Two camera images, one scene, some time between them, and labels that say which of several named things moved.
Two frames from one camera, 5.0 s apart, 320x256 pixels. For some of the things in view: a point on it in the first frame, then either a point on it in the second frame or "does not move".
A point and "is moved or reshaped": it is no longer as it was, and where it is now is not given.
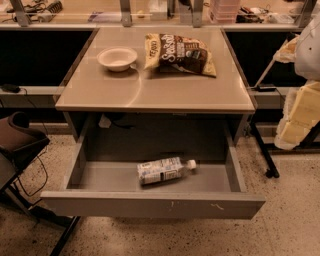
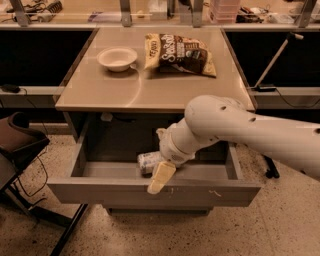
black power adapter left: (11, 88) does not move
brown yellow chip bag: (166, 52) does not move
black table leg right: (272, 172) does not move
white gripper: (308, 53) to (171, 149)
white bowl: (117, 59) does not move
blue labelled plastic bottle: (162, 170) is moved or reshaped
